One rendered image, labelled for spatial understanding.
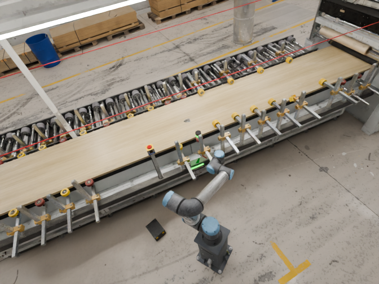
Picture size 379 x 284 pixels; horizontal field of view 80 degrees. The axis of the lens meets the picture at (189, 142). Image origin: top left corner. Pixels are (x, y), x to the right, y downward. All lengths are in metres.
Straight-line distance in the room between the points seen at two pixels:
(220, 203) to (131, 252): 1.25
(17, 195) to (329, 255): 3.33
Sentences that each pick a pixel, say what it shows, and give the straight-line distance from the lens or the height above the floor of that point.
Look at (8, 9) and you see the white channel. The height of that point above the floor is 2.43.
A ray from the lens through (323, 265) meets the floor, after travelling 3.05.
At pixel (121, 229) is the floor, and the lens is 3.23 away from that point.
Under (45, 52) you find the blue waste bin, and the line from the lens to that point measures 7.20.
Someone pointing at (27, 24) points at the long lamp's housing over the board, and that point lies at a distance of 1.84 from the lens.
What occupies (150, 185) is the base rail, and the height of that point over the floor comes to 0.70.
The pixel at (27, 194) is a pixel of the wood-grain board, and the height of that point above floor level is 0.90.
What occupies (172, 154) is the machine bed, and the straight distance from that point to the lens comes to 2.64.
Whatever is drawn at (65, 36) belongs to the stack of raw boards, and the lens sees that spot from 7.55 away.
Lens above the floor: 2.79
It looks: 48 degrees down
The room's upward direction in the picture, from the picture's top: 11 degrees counter-clockwise
